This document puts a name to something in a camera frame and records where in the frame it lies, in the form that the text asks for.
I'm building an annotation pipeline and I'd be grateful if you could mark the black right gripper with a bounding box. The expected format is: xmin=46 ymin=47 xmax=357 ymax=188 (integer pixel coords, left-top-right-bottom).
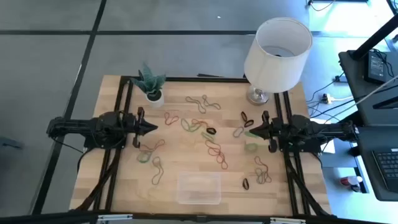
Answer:
xmin=249 ymin=110 xmax=285 ymax=153

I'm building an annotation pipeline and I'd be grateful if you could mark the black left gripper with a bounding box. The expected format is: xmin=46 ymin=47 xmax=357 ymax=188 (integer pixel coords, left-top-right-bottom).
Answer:
xmin=126 ymin=106 xmax=159 ymax=149

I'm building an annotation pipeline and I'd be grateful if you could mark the red thin rubber band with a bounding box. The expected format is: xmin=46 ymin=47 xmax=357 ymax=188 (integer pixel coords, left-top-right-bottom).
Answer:
xmin=214 ymin=151 xmax=229 ymax=170
xmin=164 ymin=111 xmax=180 ymax=126
xmin=254 ymin=155 xmax=272 ymax=184
xmin=205 ymin=139 xmax=222 ymax=157
xmin=139 ymin=139 xmax=165 ymax=153

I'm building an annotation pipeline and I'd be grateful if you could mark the orange thin rubber band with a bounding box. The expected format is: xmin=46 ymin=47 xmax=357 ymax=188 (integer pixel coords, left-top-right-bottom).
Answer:
xmin=191 ymin=118 xmax=213 ymax=130

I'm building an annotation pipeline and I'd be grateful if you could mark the olive thin rubber band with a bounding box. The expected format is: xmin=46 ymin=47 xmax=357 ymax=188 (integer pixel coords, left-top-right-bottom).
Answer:
xmin=151 ymin=156 xmax=165 ymax=186

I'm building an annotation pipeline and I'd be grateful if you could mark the grey thin rubber band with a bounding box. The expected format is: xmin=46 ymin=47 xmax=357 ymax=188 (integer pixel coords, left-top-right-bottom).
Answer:
xmin=255 ymin=167 xmax=272 ymax=185

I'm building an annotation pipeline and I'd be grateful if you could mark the clear plastic bin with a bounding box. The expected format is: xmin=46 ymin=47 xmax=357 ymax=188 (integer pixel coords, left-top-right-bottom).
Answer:
xmin=176 ymin=170 xmax=223 ymax=205

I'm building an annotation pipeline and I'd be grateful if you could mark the green plant in white pot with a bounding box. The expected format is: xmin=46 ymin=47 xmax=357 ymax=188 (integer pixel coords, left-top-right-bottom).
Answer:
xmin=129 ymin=62 xmax=167 ymax=109

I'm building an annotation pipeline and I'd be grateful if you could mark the white shade table lamp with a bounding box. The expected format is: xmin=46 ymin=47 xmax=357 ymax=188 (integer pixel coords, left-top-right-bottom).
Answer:
xmin=243 ymin=17 xmax=313 ymax=106

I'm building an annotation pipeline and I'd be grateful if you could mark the white paper sheet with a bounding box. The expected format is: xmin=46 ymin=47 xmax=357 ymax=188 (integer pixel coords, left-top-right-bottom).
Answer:
xmin=309 ymin=118 xmax=336 ymax=155

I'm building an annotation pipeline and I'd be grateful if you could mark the black desk leg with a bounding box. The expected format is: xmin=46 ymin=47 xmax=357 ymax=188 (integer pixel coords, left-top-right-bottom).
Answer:
xmin=337 ymin=110 xmax=358 ymax=125

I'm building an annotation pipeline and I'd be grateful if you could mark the red and white can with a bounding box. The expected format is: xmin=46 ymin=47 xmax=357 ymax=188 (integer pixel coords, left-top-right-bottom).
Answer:
xmin=340 ymin=175 xmax=364 ymax=192

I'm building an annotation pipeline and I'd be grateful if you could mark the black desk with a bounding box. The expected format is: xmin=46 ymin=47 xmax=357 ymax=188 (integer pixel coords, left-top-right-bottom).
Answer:
xmin=353 ymin=126 xmax=398 ymax=202
xmin=338 ymin=49 xmax=398 ymax=127

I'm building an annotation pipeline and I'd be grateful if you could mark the black power adapter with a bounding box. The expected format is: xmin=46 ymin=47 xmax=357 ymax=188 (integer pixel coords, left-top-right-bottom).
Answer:
xmin=364 ymin=51 xmax=389 ymax=85

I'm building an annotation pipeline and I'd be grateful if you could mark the grey floor object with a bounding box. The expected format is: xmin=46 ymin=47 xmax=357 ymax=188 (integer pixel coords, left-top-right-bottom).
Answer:
xmin=0 ymin=136 xmax=24 ymax=150

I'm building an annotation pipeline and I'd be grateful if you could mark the black monitor pole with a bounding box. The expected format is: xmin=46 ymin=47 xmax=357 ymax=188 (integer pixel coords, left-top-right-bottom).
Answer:
xmin=349 ymin=14 xmax=398 ymax=62

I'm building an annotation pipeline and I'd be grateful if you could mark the black frame rail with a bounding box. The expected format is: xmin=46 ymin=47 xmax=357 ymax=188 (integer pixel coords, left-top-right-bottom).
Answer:
xmin=282 ymin=90 xmax=312 ymax=216
xmin=93 ymin=77 xmax=128 ymax=211
xmin=273 ymin=91 xmax=299 ymax=216
xmin=120 ymin=75 xmax=249 ymax=83
xmin=104 ymin=80 xmax=135 ymax=211

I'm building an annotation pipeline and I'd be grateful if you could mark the black floor cable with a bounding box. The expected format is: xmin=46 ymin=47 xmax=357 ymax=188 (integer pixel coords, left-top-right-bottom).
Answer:
xmin=307 ymin=0 xmax=336 ymax=12
xmin=306 ymin=72 xmax=346 ymax=103

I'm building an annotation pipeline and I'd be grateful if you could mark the black cable sleeve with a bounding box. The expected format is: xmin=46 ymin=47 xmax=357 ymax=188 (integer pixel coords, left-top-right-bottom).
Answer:
xmin=74 ymin=164 xmax=118 ymax=212
xmin=287 ymin=164 xmax=336 ymax=217

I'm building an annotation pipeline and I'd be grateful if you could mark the silver metal bracket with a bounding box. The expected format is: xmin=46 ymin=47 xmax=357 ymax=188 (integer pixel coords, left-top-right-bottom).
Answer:
xmin=269 ymin=217 xmax=307 ymax=224
xmin=96 ymin=213 xmax=134 ymax=222

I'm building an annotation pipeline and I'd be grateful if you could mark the black frame beam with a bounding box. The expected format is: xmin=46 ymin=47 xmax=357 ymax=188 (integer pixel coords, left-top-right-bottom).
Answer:
xmin=0 ymin=210 xmax=398 ymax=224

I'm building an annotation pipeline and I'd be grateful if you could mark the white cable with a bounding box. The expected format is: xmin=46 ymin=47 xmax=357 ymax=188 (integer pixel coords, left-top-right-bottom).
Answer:
xmin=323 ymin=74 xmax=398 ymax=125

